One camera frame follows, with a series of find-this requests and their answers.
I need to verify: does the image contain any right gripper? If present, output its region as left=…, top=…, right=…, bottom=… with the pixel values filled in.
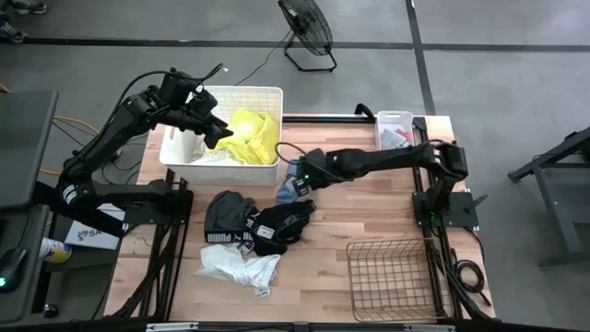
left=289, top=148, right=336, bottom=200

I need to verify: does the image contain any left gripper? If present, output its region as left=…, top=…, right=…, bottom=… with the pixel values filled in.
left=177, top=89, right=235, bottom=150

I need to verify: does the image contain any blue sock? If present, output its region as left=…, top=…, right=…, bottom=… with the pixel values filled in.
left=275, top=159, right=305, bottom=205

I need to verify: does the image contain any large white shirt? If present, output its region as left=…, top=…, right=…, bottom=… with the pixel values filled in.
left=188, top=136, right=244, bottom=166

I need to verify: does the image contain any bright yellow cloth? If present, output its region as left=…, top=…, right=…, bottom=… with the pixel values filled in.
left=206, top=107, right=281, bottom=166

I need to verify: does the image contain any black underwear with grey band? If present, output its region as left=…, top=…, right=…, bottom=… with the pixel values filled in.
left=248, top=198, right=318, bottom=257

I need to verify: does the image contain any grey sock with pink toe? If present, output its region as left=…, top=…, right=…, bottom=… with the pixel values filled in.
left=380, top=127, right=407, bottom=150

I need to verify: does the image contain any white underwear with tag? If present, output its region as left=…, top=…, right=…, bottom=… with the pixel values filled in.
left=194, top=243, right=281, bottom=299

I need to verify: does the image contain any large white perforated plastic basket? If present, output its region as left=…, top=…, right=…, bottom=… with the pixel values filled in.
left=159, top=85, right=285, bottom=187

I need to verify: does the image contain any small white plastic bin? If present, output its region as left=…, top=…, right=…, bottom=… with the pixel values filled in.
left=373, top=110, right=419, bottom=153

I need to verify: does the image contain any black floor fan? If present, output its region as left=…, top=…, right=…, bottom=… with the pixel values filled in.
left=277, top=0, right=338, bottom=74

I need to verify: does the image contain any black desk support beam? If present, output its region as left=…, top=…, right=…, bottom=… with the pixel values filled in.
left=31, top=181, right=128, bottom=239

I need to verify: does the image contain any white printed cardboard box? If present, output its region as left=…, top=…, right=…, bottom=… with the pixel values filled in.
left=64, top=202, right=129, bottom=252

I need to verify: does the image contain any black desk top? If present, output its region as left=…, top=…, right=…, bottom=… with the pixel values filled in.
left=0, top=89, right=60, bottom=211

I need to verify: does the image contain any white and yellow spray can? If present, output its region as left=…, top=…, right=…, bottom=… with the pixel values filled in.
left=39, top=237, right=73, bottom=265

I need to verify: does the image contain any dark grey desk surface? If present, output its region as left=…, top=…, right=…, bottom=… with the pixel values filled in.
left=0, top=205, right=52, bottom=324

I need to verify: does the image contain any person's shoe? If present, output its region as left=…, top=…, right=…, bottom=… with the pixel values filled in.
left=0, top=20, right=29, bottom=44
left=8, top=0, right=48, bottom=15

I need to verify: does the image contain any black computer mouse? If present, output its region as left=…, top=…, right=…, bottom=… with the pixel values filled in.
left=0, top=247, right=28, bottom=294

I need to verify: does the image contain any black metal stand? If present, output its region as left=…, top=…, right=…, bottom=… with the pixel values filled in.
left=506, top=126, right=590, bottom=269

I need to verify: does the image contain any black fan power cable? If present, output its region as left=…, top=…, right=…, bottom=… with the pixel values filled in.
left=233, top=30, right=294, bottom=87

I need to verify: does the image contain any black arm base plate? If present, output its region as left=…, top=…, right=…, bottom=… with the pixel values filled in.
left=412, top=191, right=480, bottom=231
left=122, top=188, right=195, bottom=227

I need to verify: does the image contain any black strap handle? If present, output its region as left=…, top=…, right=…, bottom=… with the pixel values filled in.
left=353, top=102, right=377, bottom=123

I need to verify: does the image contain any dark wire mesh basket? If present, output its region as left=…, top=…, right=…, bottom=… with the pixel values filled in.
left=345, top=238, right=455, bottom=325

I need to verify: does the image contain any yellow floor cable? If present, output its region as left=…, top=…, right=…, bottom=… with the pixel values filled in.
left=39, top=114, right=101, bottom=177

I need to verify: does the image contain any coiled black cable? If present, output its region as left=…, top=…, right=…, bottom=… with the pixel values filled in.
left=449, top=225, right=492, bottom=308

